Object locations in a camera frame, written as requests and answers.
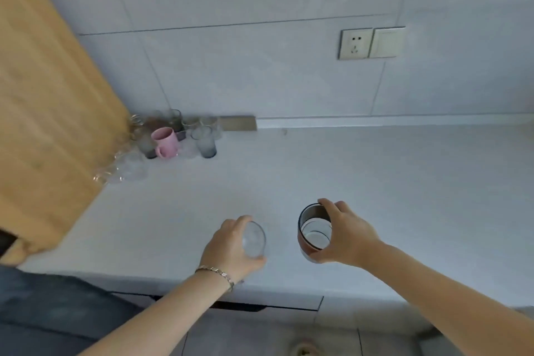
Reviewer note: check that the clear drinking glass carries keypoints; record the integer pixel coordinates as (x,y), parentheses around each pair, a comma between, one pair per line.
(255,239)

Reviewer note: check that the white light switch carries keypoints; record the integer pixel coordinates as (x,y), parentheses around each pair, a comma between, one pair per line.
(387,42)

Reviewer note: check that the person's right middle finger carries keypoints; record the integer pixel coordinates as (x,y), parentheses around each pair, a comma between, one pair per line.
(344,205)

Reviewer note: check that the person's left forearm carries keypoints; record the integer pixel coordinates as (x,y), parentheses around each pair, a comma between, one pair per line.
(150,318)

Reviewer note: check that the pink mug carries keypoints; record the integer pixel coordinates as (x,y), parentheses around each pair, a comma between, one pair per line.
(165,142)

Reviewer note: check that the person's right thumb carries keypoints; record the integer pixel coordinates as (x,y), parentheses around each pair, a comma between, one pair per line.
(320,256)

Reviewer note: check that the person's left thumb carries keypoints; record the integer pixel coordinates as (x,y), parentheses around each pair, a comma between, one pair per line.
(255,264)

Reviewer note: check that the cluster of clear glasses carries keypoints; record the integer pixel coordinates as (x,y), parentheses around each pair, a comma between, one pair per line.
(204,143)

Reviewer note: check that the person's blue jeans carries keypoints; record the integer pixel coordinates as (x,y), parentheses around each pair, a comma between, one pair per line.
(54,310)

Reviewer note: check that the wooden cabinet door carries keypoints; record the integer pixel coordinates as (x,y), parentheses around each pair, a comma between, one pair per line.
(46,97)

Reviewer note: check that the person's right forearm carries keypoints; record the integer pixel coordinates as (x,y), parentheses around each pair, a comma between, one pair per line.
(450,297)

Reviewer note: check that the brown tinted drinking glass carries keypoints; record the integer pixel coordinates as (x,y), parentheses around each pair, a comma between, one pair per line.
(313,232)

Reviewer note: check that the person's left hand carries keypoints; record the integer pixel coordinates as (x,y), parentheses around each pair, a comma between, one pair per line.
(223,249)

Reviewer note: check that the person's right hand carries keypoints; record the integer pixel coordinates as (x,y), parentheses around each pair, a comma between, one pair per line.
(352,239)

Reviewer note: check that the white wall socket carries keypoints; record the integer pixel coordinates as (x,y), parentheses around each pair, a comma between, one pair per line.
(355,44)

